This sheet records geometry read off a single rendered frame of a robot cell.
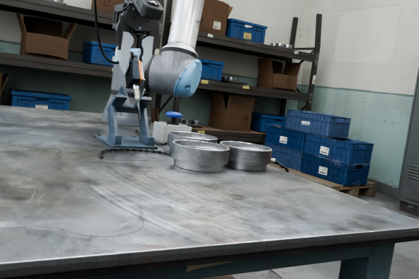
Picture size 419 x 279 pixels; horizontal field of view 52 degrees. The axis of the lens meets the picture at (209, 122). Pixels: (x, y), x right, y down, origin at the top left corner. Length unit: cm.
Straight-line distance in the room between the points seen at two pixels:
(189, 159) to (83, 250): 39
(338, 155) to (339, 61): 172
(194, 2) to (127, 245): 104
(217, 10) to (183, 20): 358
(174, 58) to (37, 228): 91
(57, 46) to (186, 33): 301
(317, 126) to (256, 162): 386
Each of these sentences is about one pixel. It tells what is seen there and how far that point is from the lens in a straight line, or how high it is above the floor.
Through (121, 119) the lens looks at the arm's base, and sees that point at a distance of 130.
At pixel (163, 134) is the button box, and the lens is 103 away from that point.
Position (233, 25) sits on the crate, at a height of 164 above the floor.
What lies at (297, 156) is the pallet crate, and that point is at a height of 30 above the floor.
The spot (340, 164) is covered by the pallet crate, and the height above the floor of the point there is 34.
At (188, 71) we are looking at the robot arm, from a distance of 126.
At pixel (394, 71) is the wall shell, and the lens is 529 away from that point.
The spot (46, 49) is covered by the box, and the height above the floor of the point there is 108.
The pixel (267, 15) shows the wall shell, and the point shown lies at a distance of 594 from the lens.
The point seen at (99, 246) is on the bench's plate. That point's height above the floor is 80.
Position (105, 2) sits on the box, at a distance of 443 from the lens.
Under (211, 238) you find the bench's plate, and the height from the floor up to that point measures 80.
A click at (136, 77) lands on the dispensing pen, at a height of 95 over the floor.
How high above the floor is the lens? 95
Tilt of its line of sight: 5 degrees down
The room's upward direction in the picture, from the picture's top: 7 degrees clockwise
